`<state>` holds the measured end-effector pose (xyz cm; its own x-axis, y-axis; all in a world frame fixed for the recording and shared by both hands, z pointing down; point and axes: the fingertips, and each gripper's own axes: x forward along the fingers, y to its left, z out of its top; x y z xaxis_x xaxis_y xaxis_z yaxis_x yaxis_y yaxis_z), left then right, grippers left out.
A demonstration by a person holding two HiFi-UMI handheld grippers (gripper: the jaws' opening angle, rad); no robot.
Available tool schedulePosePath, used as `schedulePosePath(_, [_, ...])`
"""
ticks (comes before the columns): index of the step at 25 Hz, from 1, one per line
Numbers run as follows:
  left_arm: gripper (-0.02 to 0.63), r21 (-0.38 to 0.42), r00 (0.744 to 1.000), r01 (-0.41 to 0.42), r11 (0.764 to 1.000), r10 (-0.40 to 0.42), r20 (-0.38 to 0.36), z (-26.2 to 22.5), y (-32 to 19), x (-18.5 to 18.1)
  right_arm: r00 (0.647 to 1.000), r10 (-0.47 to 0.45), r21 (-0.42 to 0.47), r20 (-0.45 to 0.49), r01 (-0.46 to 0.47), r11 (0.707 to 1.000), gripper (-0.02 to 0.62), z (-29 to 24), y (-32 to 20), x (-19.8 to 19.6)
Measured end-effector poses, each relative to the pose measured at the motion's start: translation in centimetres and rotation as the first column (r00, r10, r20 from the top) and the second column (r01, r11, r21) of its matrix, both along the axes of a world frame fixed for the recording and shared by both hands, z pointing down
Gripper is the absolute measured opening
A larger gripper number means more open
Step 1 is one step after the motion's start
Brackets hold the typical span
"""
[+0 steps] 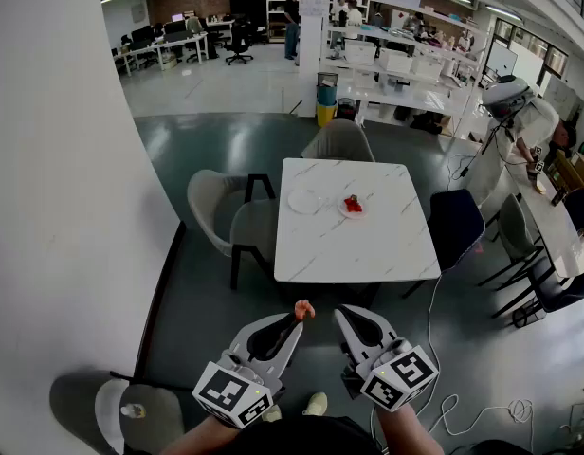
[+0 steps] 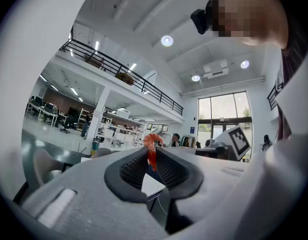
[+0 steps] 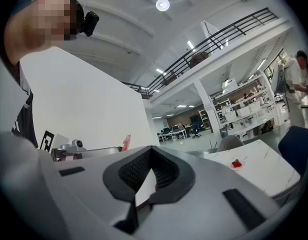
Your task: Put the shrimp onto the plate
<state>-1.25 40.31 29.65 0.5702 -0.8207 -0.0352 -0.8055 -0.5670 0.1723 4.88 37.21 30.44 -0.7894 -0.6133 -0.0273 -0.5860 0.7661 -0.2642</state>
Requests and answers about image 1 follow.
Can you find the person's pale shoe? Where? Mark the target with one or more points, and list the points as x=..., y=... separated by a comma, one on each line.
x=315, y=403
x=271, y=413

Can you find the teal bin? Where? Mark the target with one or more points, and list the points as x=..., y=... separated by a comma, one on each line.
x=326, y=95

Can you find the white office desk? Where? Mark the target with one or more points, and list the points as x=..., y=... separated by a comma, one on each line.
x=178, y=43

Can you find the grey chair with black legs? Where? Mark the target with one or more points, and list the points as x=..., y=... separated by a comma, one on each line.
x=515, y=228

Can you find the person's left forearm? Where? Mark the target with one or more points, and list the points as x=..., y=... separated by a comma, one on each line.
x=197, y=439

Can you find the black mesh bin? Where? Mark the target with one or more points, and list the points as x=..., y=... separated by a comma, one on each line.
x=327, y=79

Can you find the black office chair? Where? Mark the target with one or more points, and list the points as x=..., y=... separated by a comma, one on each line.
x=239, y=41

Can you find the dark blue chair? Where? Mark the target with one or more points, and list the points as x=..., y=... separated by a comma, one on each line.
x=455, y=225
x=564, y=292

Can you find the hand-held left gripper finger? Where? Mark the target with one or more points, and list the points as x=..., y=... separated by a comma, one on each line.
x=292, y=349
x=254, y=332

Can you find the person's pale right shoe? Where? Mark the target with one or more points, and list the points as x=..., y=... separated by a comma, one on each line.
x=315, y=403

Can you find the person's pale left shoe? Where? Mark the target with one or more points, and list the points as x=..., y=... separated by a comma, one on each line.
x=271, y=413

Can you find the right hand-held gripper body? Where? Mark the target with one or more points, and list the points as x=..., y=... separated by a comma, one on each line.
x=401, y=377

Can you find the person's black clothing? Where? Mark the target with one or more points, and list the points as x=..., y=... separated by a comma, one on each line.
x=311, y=436

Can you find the small orange shrimp toy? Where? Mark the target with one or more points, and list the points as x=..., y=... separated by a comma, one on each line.
x=304, y=308

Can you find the white open bookshelf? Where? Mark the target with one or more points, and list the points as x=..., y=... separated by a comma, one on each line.
x=277, y=12

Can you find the small white plate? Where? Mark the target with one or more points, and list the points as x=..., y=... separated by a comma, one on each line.
x=364, y=211

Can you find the person's right forearm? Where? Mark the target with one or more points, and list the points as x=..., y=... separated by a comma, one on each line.
x=408, y=431

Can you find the white storage box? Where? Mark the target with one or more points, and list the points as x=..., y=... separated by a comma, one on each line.
x=395, y=60
x=359, y=52
x=427, y=67

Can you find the yellow bin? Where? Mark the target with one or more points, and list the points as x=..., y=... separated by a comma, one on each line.
x=326, y=114

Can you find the white shelving unit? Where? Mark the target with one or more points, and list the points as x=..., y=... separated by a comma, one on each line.
x=415, y=100

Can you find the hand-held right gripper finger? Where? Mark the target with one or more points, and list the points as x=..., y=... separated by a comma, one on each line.
x=350, y=339
x=382, y=332

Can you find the grey round-back chair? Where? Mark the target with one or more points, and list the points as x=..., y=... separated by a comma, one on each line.
x=74, y=401

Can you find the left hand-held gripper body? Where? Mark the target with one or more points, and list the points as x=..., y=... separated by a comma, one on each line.
x=230, y=391

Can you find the grey armchair with black frame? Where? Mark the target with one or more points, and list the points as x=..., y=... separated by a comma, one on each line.
x=211, y=206
x=339, y=140

